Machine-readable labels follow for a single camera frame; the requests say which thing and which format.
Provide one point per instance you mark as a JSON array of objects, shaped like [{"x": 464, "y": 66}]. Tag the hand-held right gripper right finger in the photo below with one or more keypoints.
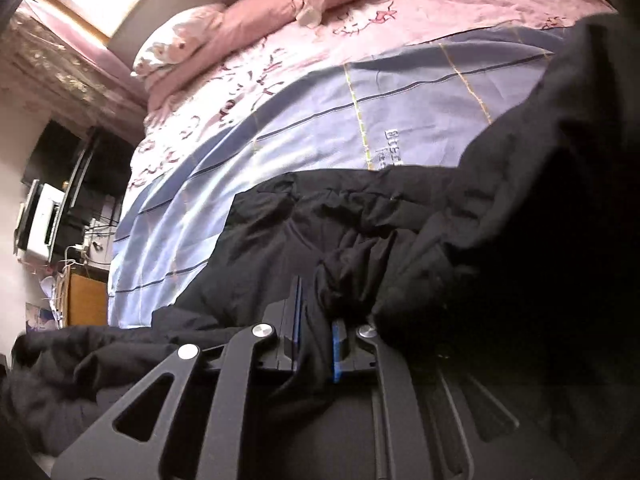
[{"x": 337, "y": 350}]

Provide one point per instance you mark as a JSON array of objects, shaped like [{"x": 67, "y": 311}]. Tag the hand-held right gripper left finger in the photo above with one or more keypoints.
[{"x": 298, "y": 320}]

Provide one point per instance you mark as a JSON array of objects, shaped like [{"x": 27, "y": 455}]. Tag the black hooded puffer jacket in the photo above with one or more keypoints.
[{"x": 400, "y": 220}]

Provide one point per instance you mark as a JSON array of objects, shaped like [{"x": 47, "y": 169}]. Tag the blue striped bed sheet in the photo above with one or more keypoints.
[{"x": 300, "y": 125}]

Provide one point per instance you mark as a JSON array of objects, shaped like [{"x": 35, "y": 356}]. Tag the yellow wooden cabinet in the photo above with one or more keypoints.
[{"x": 87, "y": 295}]

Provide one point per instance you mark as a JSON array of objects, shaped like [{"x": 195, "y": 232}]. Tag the black desk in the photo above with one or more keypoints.
[{"x": 105, "y": 180}]

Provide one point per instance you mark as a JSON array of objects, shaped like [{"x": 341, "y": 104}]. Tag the pile of papers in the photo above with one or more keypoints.
[{"x": 50, "y": 295}]

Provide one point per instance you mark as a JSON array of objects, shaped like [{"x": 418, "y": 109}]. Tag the white printer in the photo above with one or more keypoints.
[{"x": 47, "y": 215}]

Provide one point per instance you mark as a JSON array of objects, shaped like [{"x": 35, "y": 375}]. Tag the white floral pillow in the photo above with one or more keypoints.
[{"x": 170, "y": 45}]

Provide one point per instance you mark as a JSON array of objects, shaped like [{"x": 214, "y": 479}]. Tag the pink cartoon print bedsheet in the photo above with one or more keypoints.
[{"x": 425, "y": 10}]

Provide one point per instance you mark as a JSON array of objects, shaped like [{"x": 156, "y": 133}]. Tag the pink lace curtain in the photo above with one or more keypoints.
[{"x": 60, "y": 70}]

